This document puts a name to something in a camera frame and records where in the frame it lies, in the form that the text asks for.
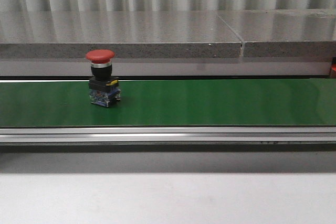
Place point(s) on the red mushroom push button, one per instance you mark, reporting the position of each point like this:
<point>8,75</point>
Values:
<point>103,87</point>

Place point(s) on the grey speckled stone slab left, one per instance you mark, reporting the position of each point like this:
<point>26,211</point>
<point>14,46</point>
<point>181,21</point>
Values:
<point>131,35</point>

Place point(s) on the grey speckled stone slab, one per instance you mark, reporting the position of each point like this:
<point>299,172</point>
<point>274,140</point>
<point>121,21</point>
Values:
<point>308,34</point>
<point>131,35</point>

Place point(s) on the green conveyor belt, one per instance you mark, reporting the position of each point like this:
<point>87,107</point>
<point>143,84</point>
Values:
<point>172,102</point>

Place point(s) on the grey speckled stone slab right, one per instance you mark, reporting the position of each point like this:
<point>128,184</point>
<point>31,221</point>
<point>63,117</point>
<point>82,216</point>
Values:
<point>308,34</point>

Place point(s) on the aluminium conveyor frame rail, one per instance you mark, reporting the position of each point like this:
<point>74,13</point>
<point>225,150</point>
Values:
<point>167,135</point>

